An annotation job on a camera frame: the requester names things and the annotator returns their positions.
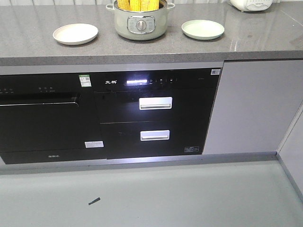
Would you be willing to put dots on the speckled yellow corn cob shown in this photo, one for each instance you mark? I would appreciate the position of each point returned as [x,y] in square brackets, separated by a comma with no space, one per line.
[146,5]

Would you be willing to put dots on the bright yellow corn cob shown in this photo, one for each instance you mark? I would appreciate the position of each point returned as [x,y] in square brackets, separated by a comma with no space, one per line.
[135,5]

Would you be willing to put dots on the orange yellow corn cob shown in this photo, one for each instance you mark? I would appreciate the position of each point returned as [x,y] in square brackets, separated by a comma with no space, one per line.
[156,4]

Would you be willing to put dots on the pale yellow corn cob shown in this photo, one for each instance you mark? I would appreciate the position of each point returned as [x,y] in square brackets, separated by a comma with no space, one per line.
[123,4]

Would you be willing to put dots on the black disinfection cabinet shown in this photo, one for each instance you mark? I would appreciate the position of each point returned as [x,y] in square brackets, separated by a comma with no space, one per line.
[117,96]

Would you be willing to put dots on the green electric cooking pot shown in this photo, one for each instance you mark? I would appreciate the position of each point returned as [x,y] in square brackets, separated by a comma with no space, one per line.
[141,26]

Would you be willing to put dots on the green round plate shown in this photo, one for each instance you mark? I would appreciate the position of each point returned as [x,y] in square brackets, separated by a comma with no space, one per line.
[202,29]

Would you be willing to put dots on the black built-in dishwasher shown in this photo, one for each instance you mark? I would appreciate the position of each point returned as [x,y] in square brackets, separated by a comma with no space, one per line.
[48,118]

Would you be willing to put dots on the grey cabinet door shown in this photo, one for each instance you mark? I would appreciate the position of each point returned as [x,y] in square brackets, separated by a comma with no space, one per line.
[255,103]

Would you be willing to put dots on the white round plate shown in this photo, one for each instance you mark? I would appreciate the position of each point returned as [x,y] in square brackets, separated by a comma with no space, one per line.
[75,34]

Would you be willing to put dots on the white rice cooker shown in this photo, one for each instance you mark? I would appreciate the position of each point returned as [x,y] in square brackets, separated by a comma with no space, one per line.
[251,5]

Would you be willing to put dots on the upper silver drawer handle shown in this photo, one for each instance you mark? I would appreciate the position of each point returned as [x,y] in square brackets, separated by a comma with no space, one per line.
[155,103]

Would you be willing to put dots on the silver drawer handle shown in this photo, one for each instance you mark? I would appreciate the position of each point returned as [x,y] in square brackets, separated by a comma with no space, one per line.
[154,135]
[155,103]

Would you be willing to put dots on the lower silver drawer handle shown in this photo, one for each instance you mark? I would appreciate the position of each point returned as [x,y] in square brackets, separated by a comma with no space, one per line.
[154,135]

